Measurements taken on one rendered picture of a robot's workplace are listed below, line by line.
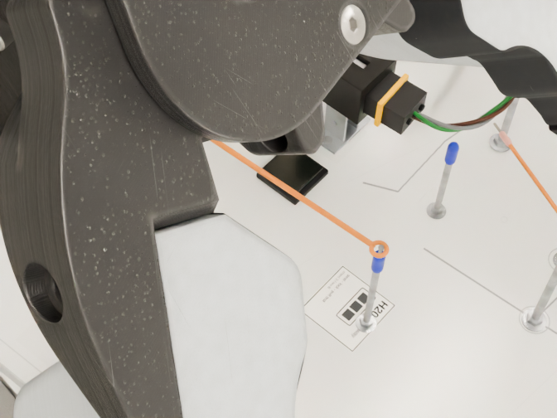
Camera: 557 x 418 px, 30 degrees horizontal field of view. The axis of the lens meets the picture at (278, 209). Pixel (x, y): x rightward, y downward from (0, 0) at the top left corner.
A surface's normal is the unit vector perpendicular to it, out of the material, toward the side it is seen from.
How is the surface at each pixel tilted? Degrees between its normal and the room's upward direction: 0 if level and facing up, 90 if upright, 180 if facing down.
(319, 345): 54
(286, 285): 8
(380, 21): 8
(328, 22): 8
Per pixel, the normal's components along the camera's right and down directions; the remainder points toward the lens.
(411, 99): 0.03, -0.54
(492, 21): 0.73, 0.01
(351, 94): -0.66, 0.63
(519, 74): -0.40, 0.82
